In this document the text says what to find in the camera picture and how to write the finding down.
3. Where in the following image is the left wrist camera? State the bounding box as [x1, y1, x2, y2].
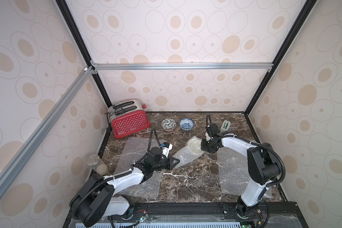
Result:
[160, 142, 173, 159]

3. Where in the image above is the black frame post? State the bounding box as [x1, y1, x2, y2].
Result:
[55, 0, 112, 108]
[244, 0, 318, 117]

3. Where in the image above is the cream white bowl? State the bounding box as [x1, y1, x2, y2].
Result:
[187, 137, 204, 155]

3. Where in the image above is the left diagonal aluminium rail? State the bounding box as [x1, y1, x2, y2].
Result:
[0, 66, 95, 200]

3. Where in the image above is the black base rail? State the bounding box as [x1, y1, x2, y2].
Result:
[63, 201, 308, 228]

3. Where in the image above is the black right frame post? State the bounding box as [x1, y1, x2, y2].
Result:
[244, 0, 318, 117]

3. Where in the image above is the black white patterned bowl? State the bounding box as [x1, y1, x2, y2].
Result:
[161, 118, 176, 132]

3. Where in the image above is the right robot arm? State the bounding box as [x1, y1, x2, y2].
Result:
[201, 123, 286, 219]

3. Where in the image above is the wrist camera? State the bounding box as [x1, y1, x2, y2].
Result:
[205, 132, 211, 141]
[160, 142, 173, 159]

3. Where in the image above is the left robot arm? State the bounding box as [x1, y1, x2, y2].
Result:
[69, 143, 180, 228]

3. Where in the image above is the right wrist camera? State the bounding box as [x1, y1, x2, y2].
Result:
[205, 132, 211, 141]

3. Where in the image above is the red silver toaster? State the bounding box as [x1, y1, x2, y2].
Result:
[107, 99, 151, 139]

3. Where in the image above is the bubble wrap sheet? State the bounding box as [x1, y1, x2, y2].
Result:
[113, 137, 163, 200]
[173, 136, 204, 169]
[216, 145, 274, 199]

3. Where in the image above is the horizontal aluminium rail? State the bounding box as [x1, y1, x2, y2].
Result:
[93, 62, 274, 71]

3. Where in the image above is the blue white patterned bowl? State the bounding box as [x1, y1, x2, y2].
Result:
[179, 118, 195, 131]

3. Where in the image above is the black left frame post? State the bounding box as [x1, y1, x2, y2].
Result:
[55, 0, 112, 108]

